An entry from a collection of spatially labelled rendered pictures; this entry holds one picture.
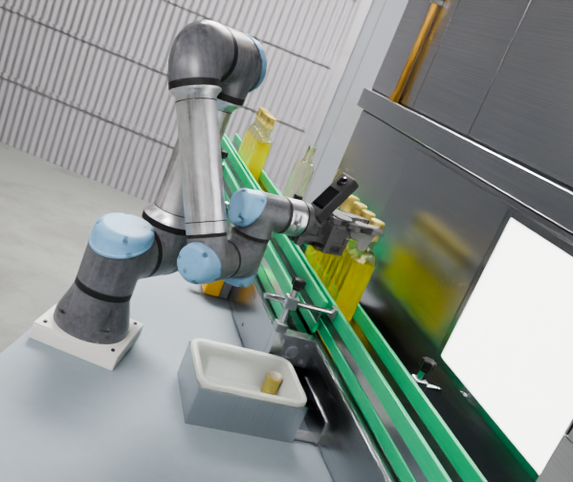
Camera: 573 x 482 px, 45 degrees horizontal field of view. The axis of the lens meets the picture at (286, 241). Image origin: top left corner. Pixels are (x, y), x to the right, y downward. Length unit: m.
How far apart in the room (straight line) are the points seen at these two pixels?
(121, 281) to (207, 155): 0.31
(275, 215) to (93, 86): 3.82
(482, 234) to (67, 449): 0.85
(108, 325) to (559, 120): 0.95
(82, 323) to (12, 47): 4.03
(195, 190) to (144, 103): 3.73
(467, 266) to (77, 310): 0.77
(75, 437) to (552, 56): 1.13
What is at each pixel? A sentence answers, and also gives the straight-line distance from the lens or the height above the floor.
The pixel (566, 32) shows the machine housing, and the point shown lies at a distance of 1.50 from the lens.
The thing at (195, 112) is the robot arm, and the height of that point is 1.27.
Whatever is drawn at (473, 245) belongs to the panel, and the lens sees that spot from 1.42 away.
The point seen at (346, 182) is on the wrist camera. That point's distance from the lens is 1.43.
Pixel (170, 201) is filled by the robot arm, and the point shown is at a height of 1.06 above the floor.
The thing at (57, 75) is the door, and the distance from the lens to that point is 5.16.
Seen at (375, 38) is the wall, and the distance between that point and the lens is 4.79.
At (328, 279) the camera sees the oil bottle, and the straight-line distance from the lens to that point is 1.61.
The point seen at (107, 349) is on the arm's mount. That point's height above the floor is 0.78.
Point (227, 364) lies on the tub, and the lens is 1.45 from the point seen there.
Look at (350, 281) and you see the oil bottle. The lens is 1.54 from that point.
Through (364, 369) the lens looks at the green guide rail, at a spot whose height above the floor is 0.94.
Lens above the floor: 1.46
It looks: 16 degrees down
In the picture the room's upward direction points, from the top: 22 degrees clockwise
